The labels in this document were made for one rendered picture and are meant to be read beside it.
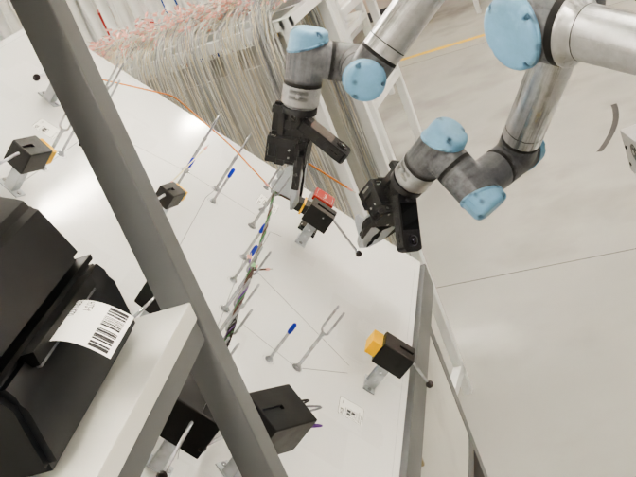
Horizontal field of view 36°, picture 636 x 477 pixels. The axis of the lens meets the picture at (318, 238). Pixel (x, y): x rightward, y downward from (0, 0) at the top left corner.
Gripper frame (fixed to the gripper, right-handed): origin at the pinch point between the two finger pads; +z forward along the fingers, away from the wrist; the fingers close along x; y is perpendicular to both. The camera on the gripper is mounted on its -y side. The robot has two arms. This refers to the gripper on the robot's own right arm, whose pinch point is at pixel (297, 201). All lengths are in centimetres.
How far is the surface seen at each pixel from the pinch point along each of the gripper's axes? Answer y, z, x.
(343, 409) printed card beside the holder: -19, 17, 45
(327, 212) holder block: -6.6, 0.9, 0.6
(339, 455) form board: -21, 18, 57
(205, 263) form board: 10.5, 3.0, 30.0
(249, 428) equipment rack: -14, -15, 101
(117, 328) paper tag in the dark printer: -4, -34, 118
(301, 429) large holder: -16, 1, 76
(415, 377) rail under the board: -30.2, 21.5, 22.7
